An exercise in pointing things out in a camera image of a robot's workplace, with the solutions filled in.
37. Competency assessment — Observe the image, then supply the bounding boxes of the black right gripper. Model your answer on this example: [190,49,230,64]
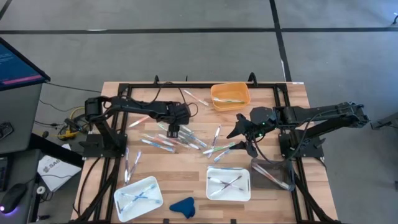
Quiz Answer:
[226,106,277,159]

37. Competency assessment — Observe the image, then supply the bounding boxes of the green packaged toothbrush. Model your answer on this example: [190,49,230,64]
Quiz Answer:
[213,96,246,105]
[201,142,236,156]

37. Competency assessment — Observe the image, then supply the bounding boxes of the dark transparent plastic bin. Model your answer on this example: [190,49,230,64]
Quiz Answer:
[250,157,295,192]

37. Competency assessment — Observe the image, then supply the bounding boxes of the orange plastic bin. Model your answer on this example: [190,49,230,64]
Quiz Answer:
[210,82,251,112]

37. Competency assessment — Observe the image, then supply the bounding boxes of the white plastic bin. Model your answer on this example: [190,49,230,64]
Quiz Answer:
[206,167,252,202]
[113,175,164,223]

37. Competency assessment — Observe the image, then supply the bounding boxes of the blue cloth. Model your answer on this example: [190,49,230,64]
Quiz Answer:
[169,196,197,219]

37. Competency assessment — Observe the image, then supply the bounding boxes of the white printed paper bag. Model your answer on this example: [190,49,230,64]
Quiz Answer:
[36,154,82,192]

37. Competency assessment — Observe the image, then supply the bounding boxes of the grey desk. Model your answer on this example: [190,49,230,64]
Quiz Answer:
[0,82,44,156]

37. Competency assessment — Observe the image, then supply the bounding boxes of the computer monitor with blue screen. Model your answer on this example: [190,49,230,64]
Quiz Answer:
[0,36,52,92]

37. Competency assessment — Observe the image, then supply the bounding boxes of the black desk device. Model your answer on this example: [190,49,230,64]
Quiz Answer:
[0,121,15,140]

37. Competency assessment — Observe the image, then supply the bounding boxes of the black keyboard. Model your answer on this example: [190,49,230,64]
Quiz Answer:
[0,155,13,192]

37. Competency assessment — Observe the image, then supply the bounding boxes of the black computer mouse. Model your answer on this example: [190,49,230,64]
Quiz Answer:
[0,182,28,215]

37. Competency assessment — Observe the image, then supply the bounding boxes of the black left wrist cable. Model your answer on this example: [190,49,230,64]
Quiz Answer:
[148,81,200,118]

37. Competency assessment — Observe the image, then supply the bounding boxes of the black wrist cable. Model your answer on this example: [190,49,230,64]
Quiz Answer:
[148,81,200,118]
[253,118,315,164]

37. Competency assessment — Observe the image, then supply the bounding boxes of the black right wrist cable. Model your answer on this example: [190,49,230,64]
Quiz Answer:
[253,118,315,164]

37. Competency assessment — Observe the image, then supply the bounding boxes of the yellow cable coil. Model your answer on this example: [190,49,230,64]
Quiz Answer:
[57,106,93,141]

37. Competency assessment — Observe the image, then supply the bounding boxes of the thin black floor cable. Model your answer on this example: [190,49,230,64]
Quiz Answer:
[45,80,103,94]

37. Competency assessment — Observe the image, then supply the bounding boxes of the thick black power cable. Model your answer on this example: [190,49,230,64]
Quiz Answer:
[72,157,102,218]

